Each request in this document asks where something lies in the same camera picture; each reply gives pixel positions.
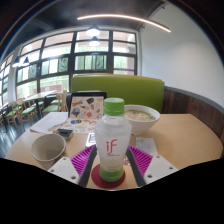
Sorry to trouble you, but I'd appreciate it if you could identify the pen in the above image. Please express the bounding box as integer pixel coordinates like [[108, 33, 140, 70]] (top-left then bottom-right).
[[47, 121, 68, 132]]

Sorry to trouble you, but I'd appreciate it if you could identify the white paper sheet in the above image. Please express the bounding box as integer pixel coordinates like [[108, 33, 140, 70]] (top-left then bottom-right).
[[29, 111, 70, 135]]

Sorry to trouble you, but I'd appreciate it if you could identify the group of dark pendant lamps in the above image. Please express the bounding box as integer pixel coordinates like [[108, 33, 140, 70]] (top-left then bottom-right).
[[11, 24, 102, 68]]

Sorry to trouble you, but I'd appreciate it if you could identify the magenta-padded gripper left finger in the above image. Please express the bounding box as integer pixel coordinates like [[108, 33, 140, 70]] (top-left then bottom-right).
[[47, 144, 99, 189]]

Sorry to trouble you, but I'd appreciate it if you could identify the green-capped clear drink bottle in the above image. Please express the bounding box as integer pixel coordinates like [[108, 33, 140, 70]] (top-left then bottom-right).
[[93, 97, 133, 183]]

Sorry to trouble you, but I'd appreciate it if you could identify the small white receipt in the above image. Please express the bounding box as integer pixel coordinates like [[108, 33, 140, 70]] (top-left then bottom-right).
[[135, 136, 159, 157]]

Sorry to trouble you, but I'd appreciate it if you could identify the wooden dining table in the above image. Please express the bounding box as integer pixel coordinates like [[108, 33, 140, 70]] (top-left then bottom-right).
[[22, 89, 58, 118]]

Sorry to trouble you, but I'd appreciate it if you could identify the group of green-seated wooden chairs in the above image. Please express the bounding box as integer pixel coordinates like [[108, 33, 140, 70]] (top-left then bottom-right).
[[0, 89, 68, 130]]

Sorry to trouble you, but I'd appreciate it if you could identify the white bowl of noodles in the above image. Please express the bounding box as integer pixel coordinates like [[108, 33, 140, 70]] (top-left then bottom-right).
[[123, 103, 162, 136]]

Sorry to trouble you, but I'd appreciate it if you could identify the long curved ceiling light strip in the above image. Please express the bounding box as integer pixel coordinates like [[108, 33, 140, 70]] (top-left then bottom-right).
[[76, 13, 172, 34]]

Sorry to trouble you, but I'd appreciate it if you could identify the smartphone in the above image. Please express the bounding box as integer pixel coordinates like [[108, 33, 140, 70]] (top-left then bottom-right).
[[85, 131, 98, 149]]

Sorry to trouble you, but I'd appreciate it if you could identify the green upholstered bench backrest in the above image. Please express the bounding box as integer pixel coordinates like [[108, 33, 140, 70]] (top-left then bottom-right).
[[70, 73, 166, 115]]

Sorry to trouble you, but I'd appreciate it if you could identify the white patterned paper cup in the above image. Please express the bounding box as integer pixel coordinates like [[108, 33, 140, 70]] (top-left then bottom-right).
[[30, 132, 67, 170]]

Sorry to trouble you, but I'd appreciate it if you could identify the flat round red coaster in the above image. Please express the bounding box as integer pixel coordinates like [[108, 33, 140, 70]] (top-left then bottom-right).
[[90, 162, 127, 190]]

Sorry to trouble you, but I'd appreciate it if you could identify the small black box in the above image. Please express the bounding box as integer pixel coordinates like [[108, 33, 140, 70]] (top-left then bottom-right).
[[56, 127, 75, 141]]

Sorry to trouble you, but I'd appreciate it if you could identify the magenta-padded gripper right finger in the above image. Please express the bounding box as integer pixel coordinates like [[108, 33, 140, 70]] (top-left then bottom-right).
[[124, 144, 180, 188]]

